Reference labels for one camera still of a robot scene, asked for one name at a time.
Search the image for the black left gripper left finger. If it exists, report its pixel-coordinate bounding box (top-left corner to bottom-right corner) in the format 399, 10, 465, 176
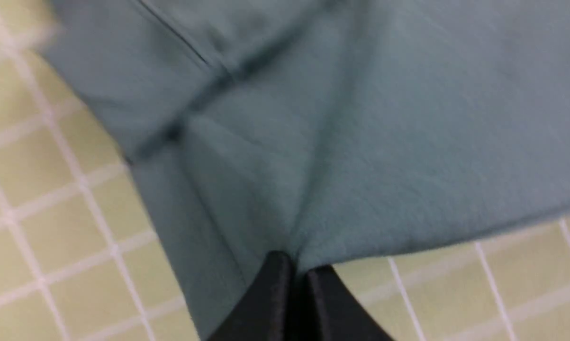
209, 251, 294, 341

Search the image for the green long-sleeve shirt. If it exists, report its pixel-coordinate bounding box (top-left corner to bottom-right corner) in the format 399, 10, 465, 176
44, 0, 570, 340

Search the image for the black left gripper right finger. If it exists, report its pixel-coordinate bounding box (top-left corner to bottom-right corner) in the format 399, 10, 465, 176
306, 266, 393, 341

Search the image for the green checkered tablecloth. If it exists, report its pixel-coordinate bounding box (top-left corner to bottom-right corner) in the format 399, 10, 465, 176
0, 0, 570, 341

